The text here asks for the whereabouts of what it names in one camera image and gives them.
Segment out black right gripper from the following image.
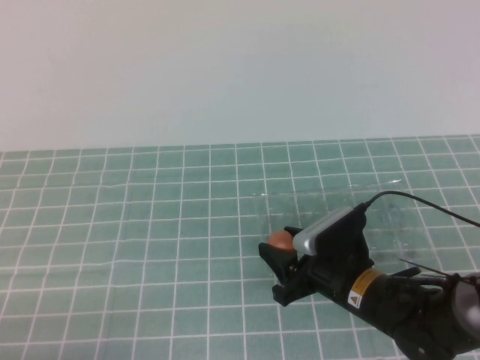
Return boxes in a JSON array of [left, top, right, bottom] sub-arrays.
[[257, 224, 388, 320]]

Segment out brown egg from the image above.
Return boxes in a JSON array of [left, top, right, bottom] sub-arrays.
[[267, 229, 296, 251]]

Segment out clear plastic egg tray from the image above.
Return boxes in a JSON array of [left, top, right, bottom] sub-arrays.
[[253, 178, 447, 278]]

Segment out green white-grid table mat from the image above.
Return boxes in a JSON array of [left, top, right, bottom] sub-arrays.
[[0, 135, 480, 360]]

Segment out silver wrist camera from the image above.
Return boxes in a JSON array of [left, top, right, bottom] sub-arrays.
[[292, 205, 371, 264]]

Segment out thin black camera cable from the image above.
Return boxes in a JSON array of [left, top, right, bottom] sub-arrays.
[[356, 190, 480, 228]]

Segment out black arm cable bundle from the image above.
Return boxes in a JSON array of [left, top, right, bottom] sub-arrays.
[[398, 256, 480, 282]]

